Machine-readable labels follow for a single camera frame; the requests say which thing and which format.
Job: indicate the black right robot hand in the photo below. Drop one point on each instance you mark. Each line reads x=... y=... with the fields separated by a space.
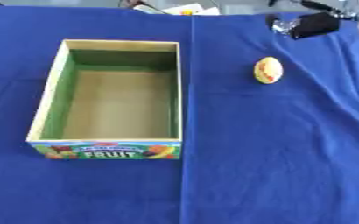
x=313 y=24

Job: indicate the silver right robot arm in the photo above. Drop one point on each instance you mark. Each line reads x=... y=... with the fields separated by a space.
x=352 y=10

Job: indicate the tan cardboard box green inside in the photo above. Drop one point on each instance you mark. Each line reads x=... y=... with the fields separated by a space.
x=121 y=105

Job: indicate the yellow red toy fruit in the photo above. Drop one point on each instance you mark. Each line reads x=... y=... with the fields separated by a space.
x=268 y=70

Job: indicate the white yellow papers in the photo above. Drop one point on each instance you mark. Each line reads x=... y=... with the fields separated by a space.
x=180 y=9

